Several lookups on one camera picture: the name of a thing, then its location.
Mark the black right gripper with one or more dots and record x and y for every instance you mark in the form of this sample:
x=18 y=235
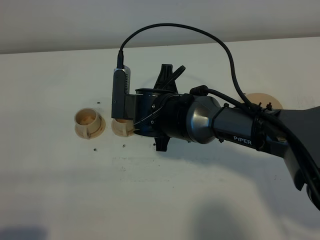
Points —
x=161 y=112

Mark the beige teapot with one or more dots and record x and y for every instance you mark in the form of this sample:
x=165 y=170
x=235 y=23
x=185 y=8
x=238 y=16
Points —
x=130 y=128

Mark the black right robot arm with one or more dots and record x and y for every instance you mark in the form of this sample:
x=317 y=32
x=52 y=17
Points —
x=204 y=115

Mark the beige round teapot coaster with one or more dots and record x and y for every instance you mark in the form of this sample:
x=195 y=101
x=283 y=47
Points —
x=264 y=99

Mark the right beige teacup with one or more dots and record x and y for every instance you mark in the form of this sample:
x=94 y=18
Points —
x=118 y=127

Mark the beige teacup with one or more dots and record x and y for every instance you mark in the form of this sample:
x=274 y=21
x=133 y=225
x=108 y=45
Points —
x=89 y=123
x=118 y=127

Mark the left beige teacup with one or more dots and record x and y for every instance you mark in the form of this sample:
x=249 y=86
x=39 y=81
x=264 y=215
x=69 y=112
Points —
x=89 y=123

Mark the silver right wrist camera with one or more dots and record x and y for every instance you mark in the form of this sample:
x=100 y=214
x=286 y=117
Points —
x=120 y=89

